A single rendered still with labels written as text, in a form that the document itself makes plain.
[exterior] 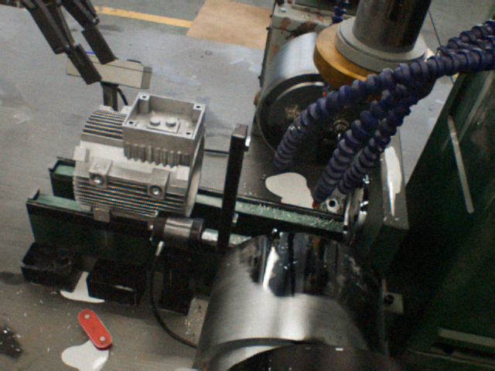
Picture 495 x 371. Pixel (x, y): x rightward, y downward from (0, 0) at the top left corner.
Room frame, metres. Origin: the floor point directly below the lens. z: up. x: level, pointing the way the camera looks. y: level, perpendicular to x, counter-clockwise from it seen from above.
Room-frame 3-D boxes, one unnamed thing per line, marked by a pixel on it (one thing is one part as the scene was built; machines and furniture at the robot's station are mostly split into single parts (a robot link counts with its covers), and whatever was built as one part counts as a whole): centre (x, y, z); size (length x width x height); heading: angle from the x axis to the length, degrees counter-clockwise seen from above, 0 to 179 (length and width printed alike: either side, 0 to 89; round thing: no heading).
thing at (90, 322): (0.45, 0.23, 0.81); 0.09 x 0.03 x 0.02; 48
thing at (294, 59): (1.03, -0.11, 1.04); 0.37 x 0.25 x 0.25; 178
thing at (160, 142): (0.68, 0.16, 1.11); 0.12 x 0.11 x 0.07; 90
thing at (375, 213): (0.67, -0.26, 0.97); 0.30 x 0.11 x 0.34; 178
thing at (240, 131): (0.54, 0.03, 1.12); 0.04 x 0.03 x 0.26; 88
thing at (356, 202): (0.67, -0.20, 1.02); 0.15 x 0.02 x 0.15; 178
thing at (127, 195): (0.68, 0.20, 1.02); 0.20 x 0.19 x 0.19; 90
